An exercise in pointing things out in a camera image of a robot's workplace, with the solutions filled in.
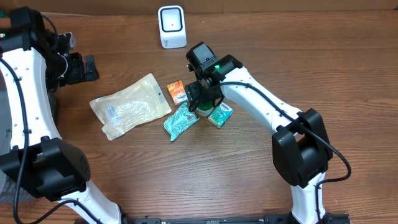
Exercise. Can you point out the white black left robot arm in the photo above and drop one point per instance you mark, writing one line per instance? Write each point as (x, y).
(34, 62)

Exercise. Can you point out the green lid white jar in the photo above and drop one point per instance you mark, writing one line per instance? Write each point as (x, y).
(205, 109)

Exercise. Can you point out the brown cardboard backboard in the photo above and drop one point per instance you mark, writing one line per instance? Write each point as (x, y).
(141, 7)

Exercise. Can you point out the dark grey mesh basket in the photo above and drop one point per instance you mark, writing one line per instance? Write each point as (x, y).
(8, 186)

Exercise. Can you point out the white barcode scanner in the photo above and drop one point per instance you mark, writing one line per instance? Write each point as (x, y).
(172, 27)

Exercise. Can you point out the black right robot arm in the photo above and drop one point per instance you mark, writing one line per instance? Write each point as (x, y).
(299, 140)

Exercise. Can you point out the teal tissue pouch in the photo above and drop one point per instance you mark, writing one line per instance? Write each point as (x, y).
(180, 121)

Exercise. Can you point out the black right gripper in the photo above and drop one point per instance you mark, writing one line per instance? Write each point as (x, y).
(198, 96)

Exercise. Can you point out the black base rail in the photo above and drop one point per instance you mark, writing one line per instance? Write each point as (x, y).
(329, 218)

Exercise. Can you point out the beige glossy plastic package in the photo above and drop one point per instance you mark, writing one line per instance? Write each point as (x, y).
(137, 104)

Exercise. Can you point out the orange snack packet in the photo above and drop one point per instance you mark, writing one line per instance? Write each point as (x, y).
(177, 92)

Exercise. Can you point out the small teal tissue pack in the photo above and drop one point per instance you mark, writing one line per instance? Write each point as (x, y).
(220, 115)

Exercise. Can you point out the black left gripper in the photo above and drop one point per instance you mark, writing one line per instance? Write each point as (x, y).
(79, 73)

